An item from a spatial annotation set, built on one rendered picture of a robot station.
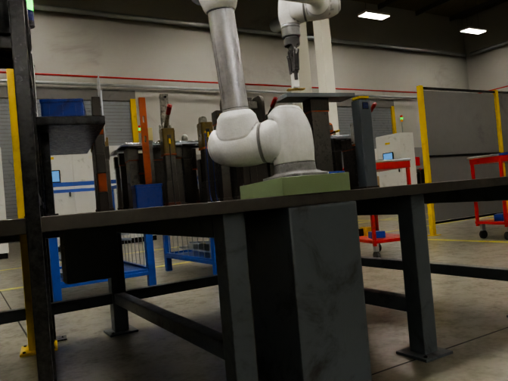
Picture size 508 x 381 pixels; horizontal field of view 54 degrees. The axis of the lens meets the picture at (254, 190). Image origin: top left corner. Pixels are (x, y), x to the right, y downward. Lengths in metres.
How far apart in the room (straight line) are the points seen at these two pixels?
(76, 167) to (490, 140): 7.31
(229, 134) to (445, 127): 5.76
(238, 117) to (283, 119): 0.17
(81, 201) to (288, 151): 8.64
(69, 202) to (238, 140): 8.49
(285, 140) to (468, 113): 6.18
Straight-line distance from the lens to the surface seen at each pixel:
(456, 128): 7.59
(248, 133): 1.83
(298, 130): 1.80
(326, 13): 2.42
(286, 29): 2.44
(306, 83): 10.18
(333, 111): 6.83
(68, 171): 10.23
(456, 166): 7.50
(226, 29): 1.92
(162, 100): 2.36
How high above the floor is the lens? 0.70
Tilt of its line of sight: 1 degrees up
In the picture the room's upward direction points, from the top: 5 degrees counter-clockwise
